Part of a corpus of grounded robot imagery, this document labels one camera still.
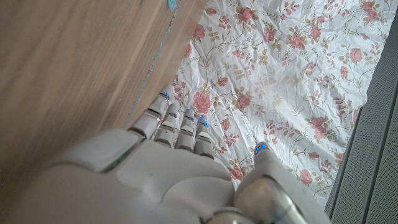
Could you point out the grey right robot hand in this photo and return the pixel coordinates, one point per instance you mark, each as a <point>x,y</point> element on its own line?
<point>140,186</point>

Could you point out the floral backdrop cloth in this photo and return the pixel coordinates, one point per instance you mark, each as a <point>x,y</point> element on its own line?
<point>280,77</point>

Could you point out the blue fork-like object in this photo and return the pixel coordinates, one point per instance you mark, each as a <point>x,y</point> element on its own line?
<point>171,4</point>

